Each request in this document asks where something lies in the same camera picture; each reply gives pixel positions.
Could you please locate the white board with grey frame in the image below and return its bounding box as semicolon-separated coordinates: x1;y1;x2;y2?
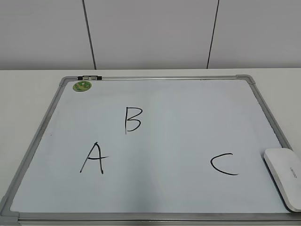
0;75;301;226

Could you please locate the round green magnet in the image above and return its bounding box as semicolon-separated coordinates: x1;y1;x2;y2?
72;81;92;92

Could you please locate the white board eraser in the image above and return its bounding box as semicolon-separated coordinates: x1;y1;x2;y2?
263;148;301;212

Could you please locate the black and silver frame clip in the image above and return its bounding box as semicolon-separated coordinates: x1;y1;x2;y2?
77;75;102;81

